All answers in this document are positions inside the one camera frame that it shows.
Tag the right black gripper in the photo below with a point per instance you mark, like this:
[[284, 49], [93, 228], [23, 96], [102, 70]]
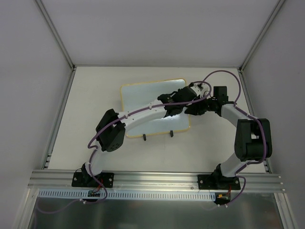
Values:
[[198, 109]]

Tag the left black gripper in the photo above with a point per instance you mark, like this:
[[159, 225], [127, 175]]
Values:
[[190, 89]]

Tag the yellow framed whiteboard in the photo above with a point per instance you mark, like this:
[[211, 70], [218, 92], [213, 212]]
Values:
[[137, 95]]

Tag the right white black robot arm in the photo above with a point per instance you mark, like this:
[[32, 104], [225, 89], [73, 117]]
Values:
[[252, 144]]

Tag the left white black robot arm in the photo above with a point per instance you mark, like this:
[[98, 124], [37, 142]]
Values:
[[111, 129]]

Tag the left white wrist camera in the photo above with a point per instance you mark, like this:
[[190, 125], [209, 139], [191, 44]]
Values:
[[199, 88]]

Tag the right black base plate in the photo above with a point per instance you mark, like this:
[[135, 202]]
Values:
[[210, 181]]

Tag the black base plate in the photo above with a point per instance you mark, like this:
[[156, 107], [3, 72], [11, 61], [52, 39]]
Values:
[[107, 179], [210, 181]]

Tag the right aluminium frame post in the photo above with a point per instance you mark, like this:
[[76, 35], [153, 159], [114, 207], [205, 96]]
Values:
[[275, 11]]

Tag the aluminium frame post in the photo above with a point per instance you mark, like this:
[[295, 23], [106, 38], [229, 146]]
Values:
[[50, 24], [275, 11]]

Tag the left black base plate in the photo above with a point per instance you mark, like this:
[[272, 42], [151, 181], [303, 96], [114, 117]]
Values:
[[107, 179]]

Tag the left aluminium frame post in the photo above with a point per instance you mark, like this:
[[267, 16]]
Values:
[[50, 24]]

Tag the aluminium mounting rail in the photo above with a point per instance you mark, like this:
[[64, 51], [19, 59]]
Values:
[[155, 181]]

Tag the white slotted cable duct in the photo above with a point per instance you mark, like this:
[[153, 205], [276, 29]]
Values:
[[127, 195]]

